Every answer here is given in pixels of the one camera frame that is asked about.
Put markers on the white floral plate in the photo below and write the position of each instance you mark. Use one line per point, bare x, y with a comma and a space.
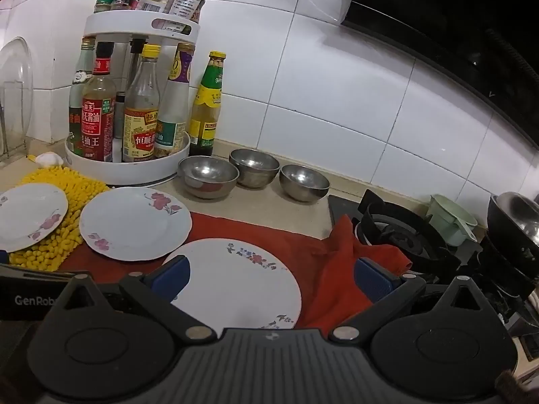
130, 227
29, 214
240, 286

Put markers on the green yellow sauce bottle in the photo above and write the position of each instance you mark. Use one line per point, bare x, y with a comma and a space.
206, 109

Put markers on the person's right forearm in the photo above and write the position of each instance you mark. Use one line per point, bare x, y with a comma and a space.
507, 387

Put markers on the black range hood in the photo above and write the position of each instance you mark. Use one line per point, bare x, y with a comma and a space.
454, 21

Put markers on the stainless steel bowl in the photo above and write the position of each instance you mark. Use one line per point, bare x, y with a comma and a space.
304, 183
254, 166
208, 174

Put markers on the white rotating condiment rack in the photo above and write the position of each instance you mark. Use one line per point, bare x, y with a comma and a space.
126, 175

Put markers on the clear glass lid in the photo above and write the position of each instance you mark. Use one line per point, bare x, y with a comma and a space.
14, 80

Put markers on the yellow cap vinegar bottle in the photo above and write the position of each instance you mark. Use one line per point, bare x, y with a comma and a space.
141, 130

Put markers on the black wok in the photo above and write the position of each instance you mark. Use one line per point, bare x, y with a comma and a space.
513, 227

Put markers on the red cloth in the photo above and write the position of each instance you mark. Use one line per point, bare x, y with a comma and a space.
261, 229

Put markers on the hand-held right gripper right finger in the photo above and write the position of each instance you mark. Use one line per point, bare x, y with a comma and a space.
372, 280

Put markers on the green plastic cup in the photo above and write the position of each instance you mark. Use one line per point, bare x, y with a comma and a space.
448, 219

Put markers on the green lid spice jar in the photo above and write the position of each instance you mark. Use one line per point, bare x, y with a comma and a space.
103, 2

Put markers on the dark lid spice jar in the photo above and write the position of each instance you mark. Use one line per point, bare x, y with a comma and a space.
121, 0

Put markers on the tall dark bottle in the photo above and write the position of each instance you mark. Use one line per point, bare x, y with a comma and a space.
135, 63

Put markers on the black burner grate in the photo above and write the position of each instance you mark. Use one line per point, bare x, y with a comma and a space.
404, 240

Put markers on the garlic bulb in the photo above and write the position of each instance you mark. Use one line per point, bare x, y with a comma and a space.
48, 158

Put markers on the red label soy sauce bottle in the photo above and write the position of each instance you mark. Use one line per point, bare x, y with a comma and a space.
97, 122

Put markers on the yellow chenille mat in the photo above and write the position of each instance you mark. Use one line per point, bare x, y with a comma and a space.
80, 227

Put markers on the black gas stove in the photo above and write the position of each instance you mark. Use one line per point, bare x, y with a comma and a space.
341, 210

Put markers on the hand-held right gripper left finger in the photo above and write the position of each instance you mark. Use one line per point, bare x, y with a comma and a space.
172, 277

